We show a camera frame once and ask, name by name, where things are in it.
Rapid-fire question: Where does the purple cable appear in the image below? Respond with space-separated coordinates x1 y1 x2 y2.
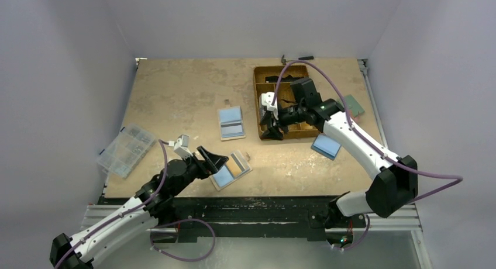
54 139 216 269
271 60 464 253

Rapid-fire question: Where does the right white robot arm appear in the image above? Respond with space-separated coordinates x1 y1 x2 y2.
259 78 418 225

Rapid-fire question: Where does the black front rail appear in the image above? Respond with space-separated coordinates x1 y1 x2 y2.
97 195 367 244

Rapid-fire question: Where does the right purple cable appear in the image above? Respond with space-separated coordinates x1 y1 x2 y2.
271 60 464 253

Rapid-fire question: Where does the clear plastic screw box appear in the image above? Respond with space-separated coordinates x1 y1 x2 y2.
97 123 157 179

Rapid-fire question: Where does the black object in tray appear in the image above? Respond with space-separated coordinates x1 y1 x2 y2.
264 75 299 83

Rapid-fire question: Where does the hammer with black handle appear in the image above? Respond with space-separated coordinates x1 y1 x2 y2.
281 55 315 65

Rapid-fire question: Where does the woven wicker tray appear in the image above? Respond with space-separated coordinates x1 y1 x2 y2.
253 64 319 140

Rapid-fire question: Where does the open beige card holder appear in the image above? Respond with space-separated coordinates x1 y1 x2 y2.
218 99 246 142

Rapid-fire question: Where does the blue card holder front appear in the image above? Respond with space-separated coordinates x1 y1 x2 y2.
311 134 341 160

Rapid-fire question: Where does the gold striped card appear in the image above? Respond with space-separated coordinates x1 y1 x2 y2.
226 153 251 179

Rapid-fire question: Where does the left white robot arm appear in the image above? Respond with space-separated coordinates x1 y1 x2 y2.
49 146 229 268

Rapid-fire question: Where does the beige snap card holder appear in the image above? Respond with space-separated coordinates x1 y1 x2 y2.
209 150 253 191

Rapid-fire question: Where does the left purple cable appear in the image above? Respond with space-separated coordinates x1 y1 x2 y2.
54 139 216 269

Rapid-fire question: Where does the green card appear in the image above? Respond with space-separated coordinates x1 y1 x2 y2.
344 95 365 119

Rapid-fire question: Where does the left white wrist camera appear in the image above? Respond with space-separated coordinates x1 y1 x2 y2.
173 134 193 159

